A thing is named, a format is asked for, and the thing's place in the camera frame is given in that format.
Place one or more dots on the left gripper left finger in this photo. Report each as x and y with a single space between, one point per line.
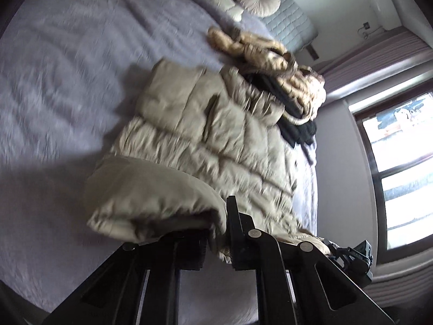
137 284

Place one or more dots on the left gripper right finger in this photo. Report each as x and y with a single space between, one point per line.
296 284

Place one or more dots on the beige puffer jacket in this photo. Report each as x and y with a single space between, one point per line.
196 138

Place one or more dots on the black folded garment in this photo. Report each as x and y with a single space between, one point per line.
293 127

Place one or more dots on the cream striped fur-trimmed coat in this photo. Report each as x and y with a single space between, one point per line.
270 57

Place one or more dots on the grey quilted headboard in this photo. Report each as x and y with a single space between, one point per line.
291 26

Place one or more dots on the lavender embossed bedspread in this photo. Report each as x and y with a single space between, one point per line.
71 73

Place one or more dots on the window with dark frame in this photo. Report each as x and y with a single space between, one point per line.
397 136

